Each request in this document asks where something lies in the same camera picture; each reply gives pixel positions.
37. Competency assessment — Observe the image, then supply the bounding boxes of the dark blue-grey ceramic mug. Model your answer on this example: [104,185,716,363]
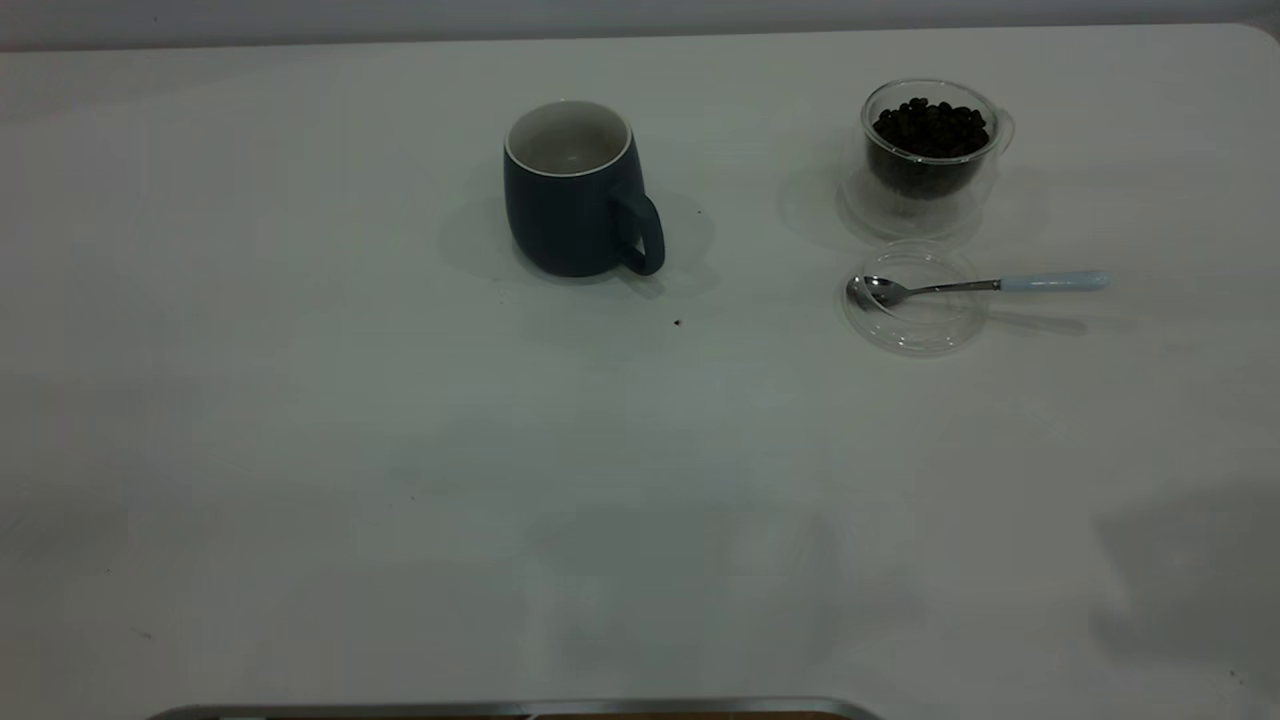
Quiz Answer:
[502,98,667,279]

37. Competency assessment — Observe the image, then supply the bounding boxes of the metal spoon light blue handle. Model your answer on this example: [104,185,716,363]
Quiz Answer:
[846,270,1110,311]

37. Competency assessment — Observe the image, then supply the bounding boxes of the clear double-walled glass cup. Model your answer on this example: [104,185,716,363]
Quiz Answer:
[840,78,1017,242]

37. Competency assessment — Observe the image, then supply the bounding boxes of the pile of coffee beans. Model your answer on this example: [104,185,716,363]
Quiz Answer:
[868,97,993,199]

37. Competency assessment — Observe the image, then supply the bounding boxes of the clear glass saucer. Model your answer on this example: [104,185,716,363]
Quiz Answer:
[842,240,989,357]

